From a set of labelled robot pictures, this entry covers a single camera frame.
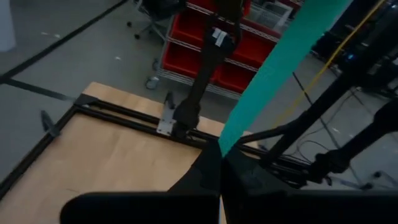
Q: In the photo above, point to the white trash bin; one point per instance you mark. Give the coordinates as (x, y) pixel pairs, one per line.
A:
(6, 25)

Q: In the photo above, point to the black computer tower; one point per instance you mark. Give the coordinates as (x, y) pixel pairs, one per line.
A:
(357, 37)

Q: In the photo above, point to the grey caster wheel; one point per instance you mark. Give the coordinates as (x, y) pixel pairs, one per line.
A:
(153, 83)

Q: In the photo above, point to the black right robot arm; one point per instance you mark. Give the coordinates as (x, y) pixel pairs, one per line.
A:
(202, 81)

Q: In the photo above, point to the teal elastic bandage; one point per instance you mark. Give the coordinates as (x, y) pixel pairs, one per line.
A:
(280, 62)

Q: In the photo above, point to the black stand leg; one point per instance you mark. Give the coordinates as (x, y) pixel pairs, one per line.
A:
(329, 165)

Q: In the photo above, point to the black gantry post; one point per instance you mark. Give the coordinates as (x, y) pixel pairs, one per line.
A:
(326, 105)

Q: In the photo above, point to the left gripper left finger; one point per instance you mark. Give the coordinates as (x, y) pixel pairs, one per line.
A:
(140, 208)

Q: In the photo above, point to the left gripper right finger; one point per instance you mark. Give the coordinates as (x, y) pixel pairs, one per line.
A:
(295, 208)

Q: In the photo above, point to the red bin shelf rack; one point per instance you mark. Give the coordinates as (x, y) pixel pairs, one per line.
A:
(186, 59)

